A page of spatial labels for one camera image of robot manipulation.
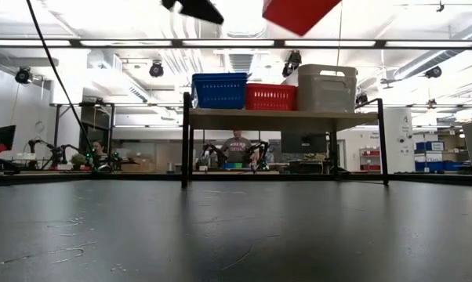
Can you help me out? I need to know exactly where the red plastic slotted basket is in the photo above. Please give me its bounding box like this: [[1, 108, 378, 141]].
[[262, 0, 343, 38], [245, 83, 299, 111]]

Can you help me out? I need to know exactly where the white pillar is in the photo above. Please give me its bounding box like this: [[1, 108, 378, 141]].
[[378, 107, 416, 174]]

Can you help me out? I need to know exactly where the blue plastic slotted basket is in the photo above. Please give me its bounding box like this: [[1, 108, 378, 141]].
[[191, 72, 249, 110]]

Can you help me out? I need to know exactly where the black monitor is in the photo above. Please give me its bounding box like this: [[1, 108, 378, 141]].
[[0, 125, 17, 160], [281, 132, 328, 154]]

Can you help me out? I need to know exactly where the small green plant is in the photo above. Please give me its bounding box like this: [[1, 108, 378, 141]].
[[71, 153, 89, 170]]

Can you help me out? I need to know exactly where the person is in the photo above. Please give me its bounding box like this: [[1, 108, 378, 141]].
[[220, 128, 255, 165], [91, 139, 108, 162]]

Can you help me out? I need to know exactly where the black metal shelf frame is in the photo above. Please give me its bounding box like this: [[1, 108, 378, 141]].
[[180, 92, 392, 189]]

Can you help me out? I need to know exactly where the black background rig frame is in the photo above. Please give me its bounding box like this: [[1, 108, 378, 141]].
[[53, 101, 116, 160]]

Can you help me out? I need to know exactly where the thin hanging cord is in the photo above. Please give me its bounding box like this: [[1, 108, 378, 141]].
[[337, 7, 343, 67]]

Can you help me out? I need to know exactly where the overhead light bar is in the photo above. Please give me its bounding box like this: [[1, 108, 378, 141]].
[[0, 38, 472, 50]]

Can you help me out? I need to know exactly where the rack with blue bins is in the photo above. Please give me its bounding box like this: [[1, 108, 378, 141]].
[[415, 135, 468, 172]]

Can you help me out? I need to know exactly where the ceiling ventilation duct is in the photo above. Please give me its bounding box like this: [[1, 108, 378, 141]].
[[392, 17, 472, 79]]

